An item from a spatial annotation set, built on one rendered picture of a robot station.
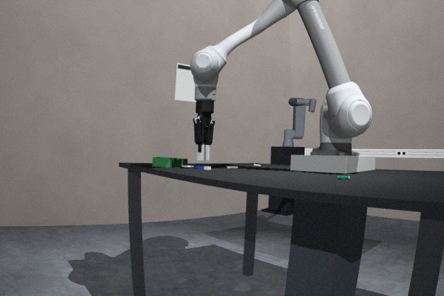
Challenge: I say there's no green three-compartment bin rack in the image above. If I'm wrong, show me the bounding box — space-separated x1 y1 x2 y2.
153 157 187 168

